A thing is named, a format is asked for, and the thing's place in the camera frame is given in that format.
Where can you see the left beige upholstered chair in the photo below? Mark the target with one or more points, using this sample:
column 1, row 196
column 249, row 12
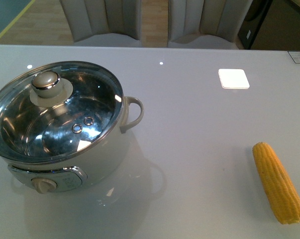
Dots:
column 104, row 23

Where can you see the white electric cooking pot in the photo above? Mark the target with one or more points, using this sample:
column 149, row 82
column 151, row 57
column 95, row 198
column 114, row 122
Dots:
column 89, row 167

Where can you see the beige upholstered chair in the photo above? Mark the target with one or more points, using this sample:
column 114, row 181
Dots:
column 104, row 23
column 205, row 24

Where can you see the glass pot lid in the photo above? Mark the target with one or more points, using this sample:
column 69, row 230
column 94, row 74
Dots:
column 33, row 130

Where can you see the label sticker on table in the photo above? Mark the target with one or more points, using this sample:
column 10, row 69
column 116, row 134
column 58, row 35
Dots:
column 295, row 55

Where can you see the yellow corn cob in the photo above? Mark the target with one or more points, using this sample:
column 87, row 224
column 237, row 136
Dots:
column 281, row 193

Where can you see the right beige upholstered chair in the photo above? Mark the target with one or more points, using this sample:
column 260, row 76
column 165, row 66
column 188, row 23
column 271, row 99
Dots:
column 205, row 24

